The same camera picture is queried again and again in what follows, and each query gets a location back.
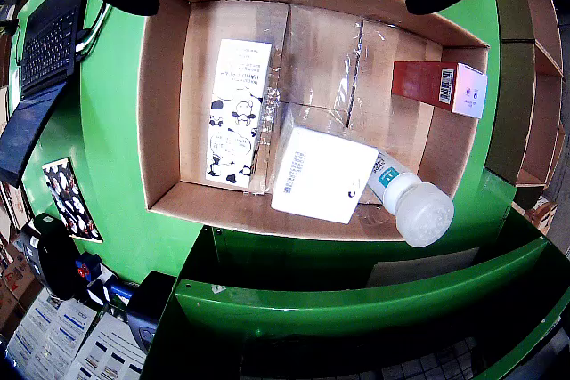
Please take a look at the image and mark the white carton box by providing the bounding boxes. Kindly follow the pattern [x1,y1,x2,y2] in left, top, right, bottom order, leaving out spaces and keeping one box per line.
[270,125,379,224]

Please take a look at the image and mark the open cardboard box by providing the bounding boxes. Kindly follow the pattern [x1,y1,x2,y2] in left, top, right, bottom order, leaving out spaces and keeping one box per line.
[493,0,565,81]
[484,39,569,211]

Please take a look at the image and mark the red carton box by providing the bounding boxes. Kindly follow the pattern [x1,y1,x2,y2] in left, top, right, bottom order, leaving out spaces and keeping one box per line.
[391,61,489,119]

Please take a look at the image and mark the cow print hand cream box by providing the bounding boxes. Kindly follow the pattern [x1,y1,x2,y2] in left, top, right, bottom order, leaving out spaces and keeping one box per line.
[204,38,273,189]

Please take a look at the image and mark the shallow cardboard tray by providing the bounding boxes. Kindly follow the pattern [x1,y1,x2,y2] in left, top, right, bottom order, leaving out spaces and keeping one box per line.
[137,0,491,243]

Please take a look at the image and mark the red printed cardboard boxes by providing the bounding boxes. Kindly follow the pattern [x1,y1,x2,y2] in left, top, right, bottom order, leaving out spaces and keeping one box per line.
[0,237,44,341]

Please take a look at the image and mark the silver metal tube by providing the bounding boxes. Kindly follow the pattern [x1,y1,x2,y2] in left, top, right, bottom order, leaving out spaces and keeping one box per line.
[74,0,112,61]

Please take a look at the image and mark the black laptop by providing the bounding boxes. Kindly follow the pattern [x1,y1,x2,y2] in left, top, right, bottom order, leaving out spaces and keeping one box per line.
[0,0,90,189]

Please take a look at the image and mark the flattened patterned carton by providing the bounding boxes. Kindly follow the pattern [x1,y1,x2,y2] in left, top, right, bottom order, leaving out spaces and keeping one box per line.
[42,157,104,244]

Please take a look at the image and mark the white bottle frosted cap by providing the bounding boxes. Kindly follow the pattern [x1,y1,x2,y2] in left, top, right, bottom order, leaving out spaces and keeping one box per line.
[365,150,455,248]

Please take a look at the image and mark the black round device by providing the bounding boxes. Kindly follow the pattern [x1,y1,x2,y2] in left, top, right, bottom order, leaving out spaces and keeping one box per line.
[20,214,85,302]

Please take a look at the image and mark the blue white small packages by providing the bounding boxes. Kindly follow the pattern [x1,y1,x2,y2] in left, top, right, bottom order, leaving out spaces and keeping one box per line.
[74,251,134,305]

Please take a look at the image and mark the grey paper sheet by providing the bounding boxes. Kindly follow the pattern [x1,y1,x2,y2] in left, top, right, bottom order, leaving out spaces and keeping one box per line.
[366,246,481,288]

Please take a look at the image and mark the black device with logo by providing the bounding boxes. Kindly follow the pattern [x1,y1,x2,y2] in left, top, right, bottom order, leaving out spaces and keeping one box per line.
[126,270,178,354]

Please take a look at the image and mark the white printed info board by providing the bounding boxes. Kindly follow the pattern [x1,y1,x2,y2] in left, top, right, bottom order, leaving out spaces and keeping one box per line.
[4,288,149,380]

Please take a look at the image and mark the green metal shelf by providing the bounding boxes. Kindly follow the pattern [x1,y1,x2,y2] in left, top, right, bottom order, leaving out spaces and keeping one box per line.
[146,208,570,380]

